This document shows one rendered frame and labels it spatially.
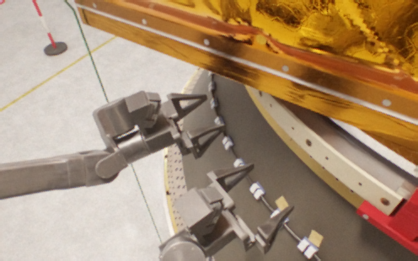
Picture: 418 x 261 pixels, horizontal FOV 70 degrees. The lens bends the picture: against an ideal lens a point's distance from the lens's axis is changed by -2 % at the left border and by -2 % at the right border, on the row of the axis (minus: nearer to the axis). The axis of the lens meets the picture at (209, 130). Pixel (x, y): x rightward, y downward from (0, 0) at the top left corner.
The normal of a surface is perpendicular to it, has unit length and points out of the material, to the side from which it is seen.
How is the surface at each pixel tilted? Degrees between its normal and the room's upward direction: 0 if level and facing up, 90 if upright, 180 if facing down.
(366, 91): 91
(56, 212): 0
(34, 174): 53
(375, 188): 90
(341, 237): 62
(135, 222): 0
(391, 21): 89
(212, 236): 10
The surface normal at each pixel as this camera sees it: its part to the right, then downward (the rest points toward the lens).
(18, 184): 0.57, 0.09
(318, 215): -0.73, 0.08
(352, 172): -0.80, 0.46
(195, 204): -0.18, -0.60
